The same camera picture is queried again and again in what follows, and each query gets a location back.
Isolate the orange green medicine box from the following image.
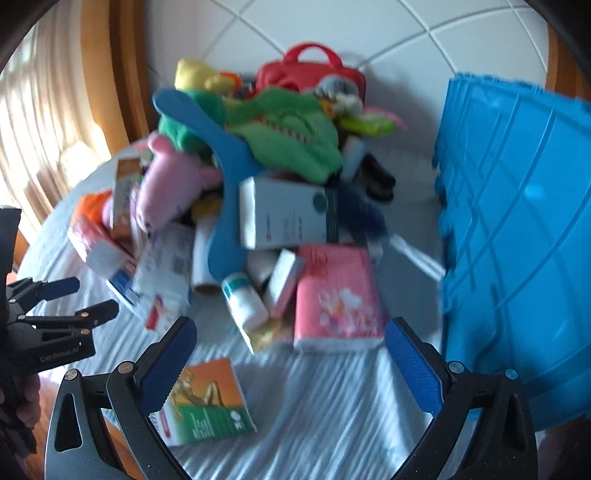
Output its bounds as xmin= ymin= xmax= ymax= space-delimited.
xmin=149 ymin=357 xmax=256 ymax=447

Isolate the large pink tissue pack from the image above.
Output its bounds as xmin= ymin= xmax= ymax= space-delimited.
xmin=67 ymin=216 xmax=134 ymax=279

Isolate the white blue red packet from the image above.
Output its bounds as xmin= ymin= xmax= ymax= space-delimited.
xmin=106 ymin=224 xmax=194 ymax=333

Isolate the person left hand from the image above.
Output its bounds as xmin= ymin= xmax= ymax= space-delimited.
xmin=1 ymin=374 xmax=40 ymax=461

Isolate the striped light bed sheet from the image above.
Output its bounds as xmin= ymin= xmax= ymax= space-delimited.
xmin=19 ymin=146 xmax=443 ymax=479

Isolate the orange pink plush toy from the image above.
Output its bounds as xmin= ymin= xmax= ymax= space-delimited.
xmin=70 ymin=189 xmax=112 ymax=231

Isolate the orange tall carton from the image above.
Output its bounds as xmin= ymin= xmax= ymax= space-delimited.
xmin=110 ymin=156 xmax=142 ymax=241

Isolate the pink flowered tissue pack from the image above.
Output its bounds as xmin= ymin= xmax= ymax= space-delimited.
xmin=294 ymin=244 xmax=386 ymax=353

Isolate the beige curtain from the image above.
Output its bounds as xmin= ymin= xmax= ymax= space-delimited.
xmin=1 ymin=1 xmax=111 ymax=243

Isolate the pink pig plush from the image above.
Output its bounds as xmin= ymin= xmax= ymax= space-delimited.
xmin=135 ymin=132 xmax=223 ymax=233

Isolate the white teal product box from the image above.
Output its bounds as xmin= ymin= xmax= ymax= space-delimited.
xmin=239 ymin=176 xmax=339 ymax=250

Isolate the blue plastic fan paddle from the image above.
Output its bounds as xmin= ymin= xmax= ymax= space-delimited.
xmin=152 ymin=88 xmax=264 ymax=282

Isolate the blue plastic storage crate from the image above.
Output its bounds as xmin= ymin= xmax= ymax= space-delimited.
xmin=433 ymin=74 xmax=590 ymax=430

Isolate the green wet wipes pack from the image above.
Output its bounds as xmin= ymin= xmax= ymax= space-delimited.
xmin=337 ymin=106 xmax=407 ymax=138

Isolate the green yellow plush dinosaur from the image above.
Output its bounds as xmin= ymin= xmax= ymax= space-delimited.
xmin=158 ymin=59 xmax=344 ymax=184

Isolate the grey elephant plush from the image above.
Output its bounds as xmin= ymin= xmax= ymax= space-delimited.
xmin=314 ymin=75 xmax=363 ymax=118

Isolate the red toy suitcase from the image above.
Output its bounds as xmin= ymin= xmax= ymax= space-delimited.
xmin=252 ymin=42 xmax=367 ymax=100

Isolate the wooden door frame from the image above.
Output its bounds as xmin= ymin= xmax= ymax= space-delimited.
xmin=80 ymin=0 xmax=156 ymax=154

